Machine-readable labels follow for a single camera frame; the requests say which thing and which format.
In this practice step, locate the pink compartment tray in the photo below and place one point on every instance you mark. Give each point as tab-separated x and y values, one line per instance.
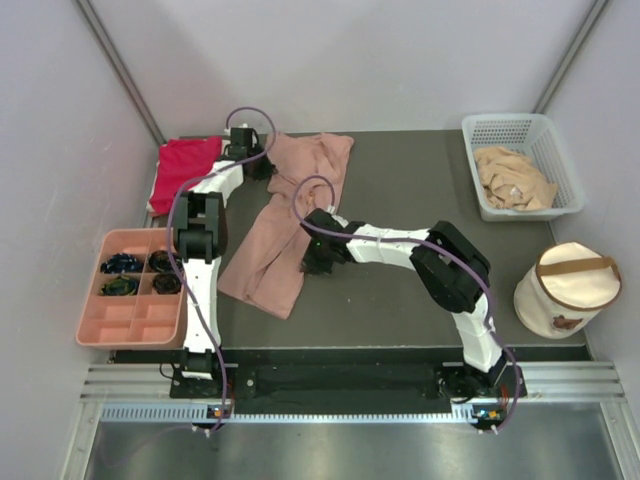
145	321

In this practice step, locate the folded cream t shirt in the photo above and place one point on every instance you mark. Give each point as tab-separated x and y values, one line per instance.
150	210

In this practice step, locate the dark blue rolled sock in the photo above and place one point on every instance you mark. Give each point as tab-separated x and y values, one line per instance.
122	263

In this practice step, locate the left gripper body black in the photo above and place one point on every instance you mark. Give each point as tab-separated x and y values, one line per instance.
260	166

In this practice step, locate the aluminium rail frame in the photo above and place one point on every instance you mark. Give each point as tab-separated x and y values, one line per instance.
574	423

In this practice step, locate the black brown rolled sock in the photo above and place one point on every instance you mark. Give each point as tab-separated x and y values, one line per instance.
159	262

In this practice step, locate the dark brown rolled sock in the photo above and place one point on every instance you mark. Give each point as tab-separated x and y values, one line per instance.
166	284

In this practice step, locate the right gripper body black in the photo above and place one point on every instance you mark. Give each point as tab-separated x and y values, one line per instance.
317	260

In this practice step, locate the cream round fabric bag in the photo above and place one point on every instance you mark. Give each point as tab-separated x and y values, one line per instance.
565	289

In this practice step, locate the pink printed t shirt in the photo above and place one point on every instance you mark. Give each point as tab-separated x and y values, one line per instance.
265	271

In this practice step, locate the dark green rolled sock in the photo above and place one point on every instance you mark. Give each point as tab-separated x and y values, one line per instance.
120	286

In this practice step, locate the beige crumpled t shirt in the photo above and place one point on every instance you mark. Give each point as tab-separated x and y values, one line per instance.
510	181

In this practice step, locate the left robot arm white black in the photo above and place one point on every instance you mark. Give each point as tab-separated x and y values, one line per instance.
198	232

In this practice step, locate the white perforated plastic basket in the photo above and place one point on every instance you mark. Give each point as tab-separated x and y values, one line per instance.
535	136

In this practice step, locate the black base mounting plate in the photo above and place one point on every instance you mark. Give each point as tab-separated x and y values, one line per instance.
343	381

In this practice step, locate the folded red t shirt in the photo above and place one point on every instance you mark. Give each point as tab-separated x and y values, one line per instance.
180	160

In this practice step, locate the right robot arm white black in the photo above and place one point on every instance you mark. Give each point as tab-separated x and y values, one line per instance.
454	273

